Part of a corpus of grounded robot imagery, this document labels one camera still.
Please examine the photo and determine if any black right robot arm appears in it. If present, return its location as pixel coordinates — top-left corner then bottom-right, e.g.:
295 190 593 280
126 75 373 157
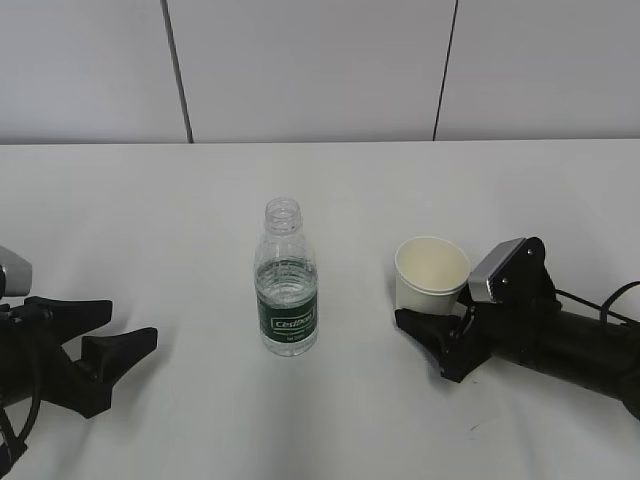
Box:
395 237 639 416

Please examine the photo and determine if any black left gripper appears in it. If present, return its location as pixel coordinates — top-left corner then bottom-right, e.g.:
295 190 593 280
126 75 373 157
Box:
1 297 158 419

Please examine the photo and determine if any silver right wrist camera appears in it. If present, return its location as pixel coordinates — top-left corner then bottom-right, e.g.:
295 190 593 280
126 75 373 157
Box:
468 237 525 303

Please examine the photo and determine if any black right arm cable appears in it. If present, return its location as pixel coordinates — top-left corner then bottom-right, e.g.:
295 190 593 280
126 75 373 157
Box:
552 281 640 329

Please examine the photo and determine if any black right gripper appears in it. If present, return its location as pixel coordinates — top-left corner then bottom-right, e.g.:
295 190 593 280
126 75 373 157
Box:
394 237 561 383

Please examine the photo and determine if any clear water bottle green label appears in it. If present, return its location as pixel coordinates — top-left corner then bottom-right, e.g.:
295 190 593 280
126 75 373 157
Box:
253 197 319 357

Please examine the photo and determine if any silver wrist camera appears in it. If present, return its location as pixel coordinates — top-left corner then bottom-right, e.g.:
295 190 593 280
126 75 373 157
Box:
468 237 525 303
0 247 33 298

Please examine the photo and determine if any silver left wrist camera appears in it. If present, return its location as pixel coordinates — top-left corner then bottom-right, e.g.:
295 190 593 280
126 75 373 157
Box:
0 247 33 298

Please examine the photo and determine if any white paper cup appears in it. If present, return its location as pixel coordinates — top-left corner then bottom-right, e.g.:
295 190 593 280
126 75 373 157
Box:
394 236 471 294
395 266 469 315

